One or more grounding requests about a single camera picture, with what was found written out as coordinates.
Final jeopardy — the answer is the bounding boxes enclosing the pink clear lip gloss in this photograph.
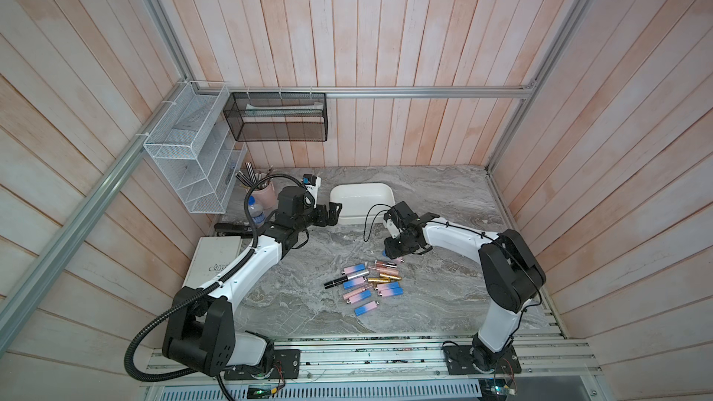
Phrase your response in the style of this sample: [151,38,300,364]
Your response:
[374,260,397,268]

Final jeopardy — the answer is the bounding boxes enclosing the white plastic storage box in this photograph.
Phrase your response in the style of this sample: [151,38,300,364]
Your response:
[330,183,395,226]

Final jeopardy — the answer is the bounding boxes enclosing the pink blue lipstick top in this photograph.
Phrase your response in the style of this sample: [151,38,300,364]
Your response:
[343,264,367,275]

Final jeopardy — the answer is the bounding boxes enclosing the pink blue lipstick tube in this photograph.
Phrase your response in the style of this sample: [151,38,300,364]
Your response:
[343,277,368,290]

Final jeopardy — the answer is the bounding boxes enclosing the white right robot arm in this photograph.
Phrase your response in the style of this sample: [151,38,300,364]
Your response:
[382,202,547,358]

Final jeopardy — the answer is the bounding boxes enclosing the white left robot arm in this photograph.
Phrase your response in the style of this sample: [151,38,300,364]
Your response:
[163,187,343,376]

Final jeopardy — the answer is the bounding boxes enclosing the pink blue lipstick far right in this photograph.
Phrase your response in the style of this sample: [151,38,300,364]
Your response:
[378,288,404,297]

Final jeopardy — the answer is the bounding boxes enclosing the pink blue lipstick middle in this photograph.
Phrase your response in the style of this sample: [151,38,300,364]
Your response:
[342,284,371,300]

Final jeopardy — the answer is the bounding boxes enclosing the pink blue lipstick bottom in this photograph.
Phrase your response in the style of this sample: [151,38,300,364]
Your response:
[354,301,379,316]

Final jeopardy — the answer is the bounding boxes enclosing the pink round cup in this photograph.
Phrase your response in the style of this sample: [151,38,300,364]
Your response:
[252,181,278,211]

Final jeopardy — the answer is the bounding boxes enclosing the small clear water bottle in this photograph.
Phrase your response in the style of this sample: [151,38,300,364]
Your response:
[248,196,266,228]

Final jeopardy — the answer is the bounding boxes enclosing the pens in cup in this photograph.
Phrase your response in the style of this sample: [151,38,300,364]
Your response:
[236,162,274,189]

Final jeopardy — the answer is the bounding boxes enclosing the black stapler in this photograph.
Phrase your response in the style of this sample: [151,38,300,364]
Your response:
[214,223,255,238]

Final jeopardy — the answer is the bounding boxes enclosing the white book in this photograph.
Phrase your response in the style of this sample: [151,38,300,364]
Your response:
[183,237,242,289]

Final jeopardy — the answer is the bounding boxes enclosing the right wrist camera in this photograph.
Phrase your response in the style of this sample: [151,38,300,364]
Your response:
[383,218,400,239]

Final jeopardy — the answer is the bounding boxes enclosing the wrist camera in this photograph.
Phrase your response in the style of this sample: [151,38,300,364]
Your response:
[303,174,321,206]
[383,218,400,239]

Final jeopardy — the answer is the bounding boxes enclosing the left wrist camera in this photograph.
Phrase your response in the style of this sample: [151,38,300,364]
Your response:
[303,174,321,206]

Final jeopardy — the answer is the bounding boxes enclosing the black corrugated cable hose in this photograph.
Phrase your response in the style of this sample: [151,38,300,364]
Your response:
[123,173,308,384]

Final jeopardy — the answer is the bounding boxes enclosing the black mesh wall basket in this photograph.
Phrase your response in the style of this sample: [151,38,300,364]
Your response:
[223,92,329,142]

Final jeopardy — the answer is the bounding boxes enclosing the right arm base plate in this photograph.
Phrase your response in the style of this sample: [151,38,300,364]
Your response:
[441,341,522,376]

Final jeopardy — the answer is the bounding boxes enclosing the white wire mesh shelf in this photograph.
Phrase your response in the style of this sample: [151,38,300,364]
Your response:
[144,81,247,215]

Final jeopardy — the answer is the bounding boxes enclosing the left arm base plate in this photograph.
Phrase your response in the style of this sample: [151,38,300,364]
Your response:
[223,349,301,382]

